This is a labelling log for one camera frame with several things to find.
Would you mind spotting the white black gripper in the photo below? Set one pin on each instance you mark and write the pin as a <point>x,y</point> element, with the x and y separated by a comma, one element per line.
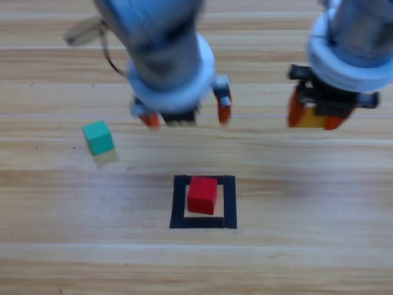
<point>334,80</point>
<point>172,103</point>

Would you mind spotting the yellow wooden block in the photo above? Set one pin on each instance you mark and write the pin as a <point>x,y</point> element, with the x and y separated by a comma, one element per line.
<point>310,121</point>

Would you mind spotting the red wooden block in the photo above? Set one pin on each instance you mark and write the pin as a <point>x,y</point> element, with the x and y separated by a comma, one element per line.
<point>202,196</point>

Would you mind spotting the green wooden block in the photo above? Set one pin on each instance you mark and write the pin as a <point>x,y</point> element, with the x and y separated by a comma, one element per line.
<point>98,138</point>

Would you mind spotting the black tape square outline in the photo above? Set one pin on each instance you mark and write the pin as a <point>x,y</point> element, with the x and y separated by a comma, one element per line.
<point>230,202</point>

